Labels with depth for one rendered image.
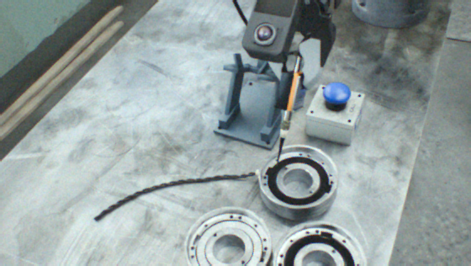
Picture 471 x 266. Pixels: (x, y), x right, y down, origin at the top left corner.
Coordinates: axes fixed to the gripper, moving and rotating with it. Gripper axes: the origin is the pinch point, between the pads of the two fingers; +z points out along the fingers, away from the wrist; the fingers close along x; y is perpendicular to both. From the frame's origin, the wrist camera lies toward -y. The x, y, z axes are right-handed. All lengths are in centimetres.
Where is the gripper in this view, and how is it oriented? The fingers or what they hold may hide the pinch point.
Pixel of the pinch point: (293, 82)
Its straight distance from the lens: 60.1
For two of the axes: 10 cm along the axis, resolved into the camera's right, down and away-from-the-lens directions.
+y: 4.5, -6.8, 5.7
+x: -8.9, -2.7, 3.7
